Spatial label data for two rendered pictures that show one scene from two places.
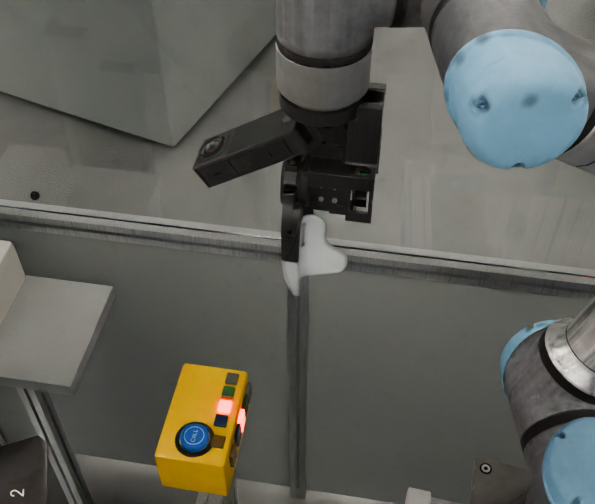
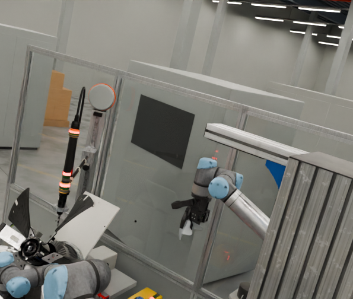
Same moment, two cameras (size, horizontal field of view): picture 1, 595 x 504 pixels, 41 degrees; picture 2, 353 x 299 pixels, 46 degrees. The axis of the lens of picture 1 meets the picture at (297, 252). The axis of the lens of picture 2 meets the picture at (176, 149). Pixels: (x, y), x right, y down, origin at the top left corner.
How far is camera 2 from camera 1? 1.18 m
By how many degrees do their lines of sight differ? 39
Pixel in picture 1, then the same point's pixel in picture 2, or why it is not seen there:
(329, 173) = (194, 210)
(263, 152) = (184, 202)
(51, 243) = (127, 261)
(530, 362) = not seen: outside the picture
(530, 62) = (219, 179)
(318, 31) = (199, 178)
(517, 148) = (215, 193)
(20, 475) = not seen: hidden behind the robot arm
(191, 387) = (145, 291)
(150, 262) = (151, 278)
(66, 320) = (118, 282)
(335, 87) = (200, 190)
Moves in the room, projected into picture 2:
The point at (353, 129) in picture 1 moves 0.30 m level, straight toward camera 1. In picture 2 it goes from (202, 202) to (166, 219)
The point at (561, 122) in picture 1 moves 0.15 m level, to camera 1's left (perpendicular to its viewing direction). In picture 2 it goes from (222, 190) to (185, 177)
